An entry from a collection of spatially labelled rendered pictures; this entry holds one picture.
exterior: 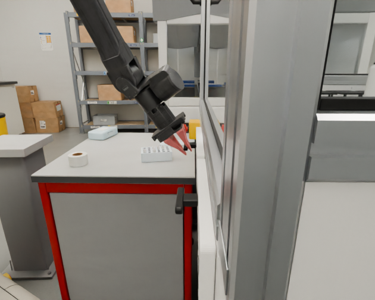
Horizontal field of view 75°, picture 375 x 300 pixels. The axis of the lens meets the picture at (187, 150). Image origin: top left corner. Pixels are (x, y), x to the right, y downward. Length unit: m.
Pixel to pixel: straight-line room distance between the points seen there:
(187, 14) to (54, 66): 4.20
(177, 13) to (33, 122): 4.22
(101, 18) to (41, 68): 4.99
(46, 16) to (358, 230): 5.48
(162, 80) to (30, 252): 1.36
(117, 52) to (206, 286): 0.49
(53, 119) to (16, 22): 1.80
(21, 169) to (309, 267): 1.39
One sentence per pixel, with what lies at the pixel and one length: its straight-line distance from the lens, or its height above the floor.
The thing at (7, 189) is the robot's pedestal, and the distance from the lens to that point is 1.56.
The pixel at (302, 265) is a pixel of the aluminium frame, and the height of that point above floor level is 0.99.
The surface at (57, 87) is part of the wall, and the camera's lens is 5.47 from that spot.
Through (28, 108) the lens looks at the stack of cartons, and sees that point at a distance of 5.32.
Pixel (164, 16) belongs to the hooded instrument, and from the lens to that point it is 1.51.
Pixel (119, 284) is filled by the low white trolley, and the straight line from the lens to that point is 1.21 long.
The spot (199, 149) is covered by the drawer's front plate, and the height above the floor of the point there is 0.93.
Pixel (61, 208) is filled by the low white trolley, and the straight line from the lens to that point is 1.06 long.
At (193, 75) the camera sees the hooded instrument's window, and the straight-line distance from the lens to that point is 1.50.
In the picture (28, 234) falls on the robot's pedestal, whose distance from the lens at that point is 1.66.
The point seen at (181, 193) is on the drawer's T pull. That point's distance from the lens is 0.42.
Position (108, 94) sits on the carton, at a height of 0.69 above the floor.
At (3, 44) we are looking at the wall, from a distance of 5.88.
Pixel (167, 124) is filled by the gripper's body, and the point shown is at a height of 0.98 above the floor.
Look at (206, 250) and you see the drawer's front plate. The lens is 0.29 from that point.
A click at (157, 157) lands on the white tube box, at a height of 0.78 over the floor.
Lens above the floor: 1.11
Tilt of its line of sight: 18 degrees down
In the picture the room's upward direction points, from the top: straight up
